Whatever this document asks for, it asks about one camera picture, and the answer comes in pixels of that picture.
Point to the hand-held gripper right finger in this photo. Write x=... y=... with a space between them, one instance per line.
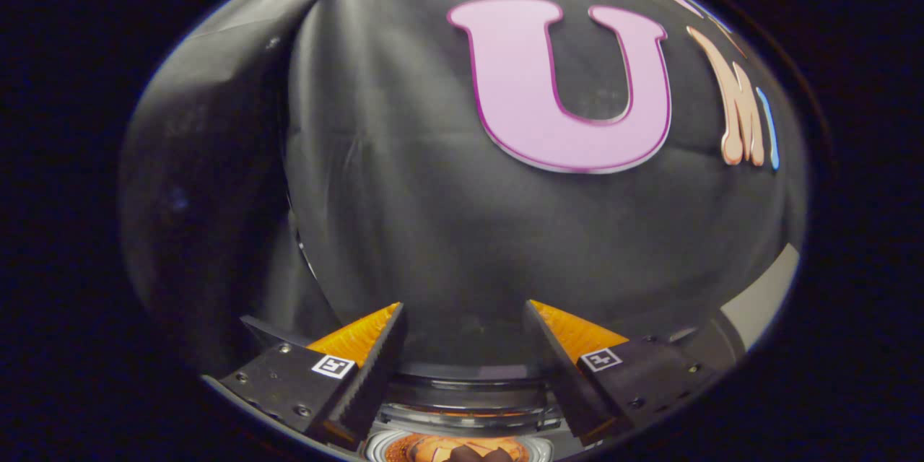
x=559 y=375

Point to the grey washing machine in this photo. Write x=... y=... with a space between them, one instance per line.
x=469 y=404

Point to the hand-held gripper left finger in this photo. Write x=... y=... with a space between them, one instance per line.
x=375 y=375

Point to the black backdrop cloth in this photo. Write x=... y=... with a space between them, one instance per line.
x=404 y=216

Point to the beige cabinet with dark frame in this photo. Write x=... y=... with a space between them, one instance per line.
x=761 y=299

